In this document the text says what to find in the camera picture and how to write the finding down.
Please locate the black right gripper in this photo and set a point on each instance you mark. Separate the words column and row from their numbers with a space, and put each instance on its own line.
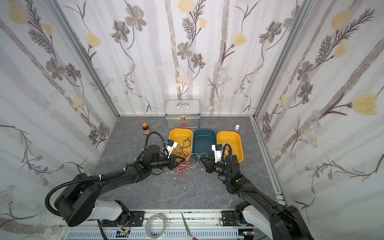
column 210, row 166

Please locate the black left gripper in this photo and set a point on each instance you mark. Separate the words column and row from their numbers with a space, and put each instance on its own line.
column 172, row 162

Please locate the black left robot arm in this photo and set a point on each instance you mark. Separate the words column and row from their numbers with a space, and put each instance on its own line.
column 76, row 201

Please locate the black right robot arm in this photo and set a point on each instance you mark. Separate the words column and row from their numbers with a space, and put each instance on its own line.
column 258, row 198

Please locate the left yellow plastic bin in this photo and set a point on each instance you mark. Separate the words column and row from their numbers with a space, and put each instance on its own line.
column 184, row 138

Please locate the yellow plastic bin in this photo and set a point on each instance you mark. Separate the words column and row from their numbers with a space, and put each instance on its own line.
column 184, row 138
column 234, row 140

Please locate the teal plastic bin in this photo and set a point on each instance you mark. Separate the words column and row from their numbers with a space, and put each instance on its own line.
column 203, row 139

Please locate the right yellow plastic bin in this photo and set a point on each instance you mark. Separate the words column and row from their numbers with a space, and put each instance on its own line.
column 234, row 140

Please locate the brown bottle orange cap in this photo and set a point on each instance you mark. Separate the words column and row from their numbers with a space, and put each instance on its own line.
column 146, row 128

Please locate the small white pink bottle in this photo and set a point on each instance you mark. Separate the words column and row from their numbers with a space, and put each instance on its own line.
column 237, row 128

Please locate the silver first aid case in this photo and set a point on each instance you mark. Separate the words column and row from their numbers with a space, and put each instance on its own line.
column 184, row 114

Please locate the roll of clear tape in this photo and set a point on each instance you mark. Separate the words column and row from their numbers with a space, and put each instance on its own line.
column 155, row 226

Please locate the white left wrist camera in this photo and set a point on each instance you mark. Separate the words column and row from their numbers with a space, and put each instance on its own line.
column 170, row 146

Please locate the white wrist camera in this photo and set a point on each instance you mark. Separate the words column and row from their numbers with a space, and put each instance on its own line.
column 170, row 146
column 218, row 152

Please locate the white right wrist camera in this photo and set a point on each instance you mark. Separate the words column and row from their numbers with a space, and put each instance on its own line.
column 218, row 152

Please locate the aluminium front rail frame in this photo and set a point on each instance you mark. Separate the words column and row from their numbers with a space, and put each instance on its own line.
column 204, row 225

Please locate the scissors with red handle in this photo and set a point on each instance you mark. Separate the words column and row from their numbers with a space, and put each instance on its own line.
column 189, row 233

